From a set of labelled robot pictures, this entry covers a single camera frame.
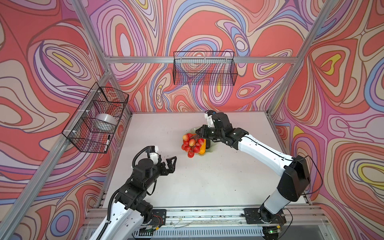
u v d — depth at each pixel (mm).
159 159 606
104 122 702
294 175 421
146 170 548
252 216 733
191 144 767
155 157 635
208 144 960
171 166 652
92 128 746
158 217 722
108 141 716
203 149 905
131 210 494
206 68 962
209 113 738
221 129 607
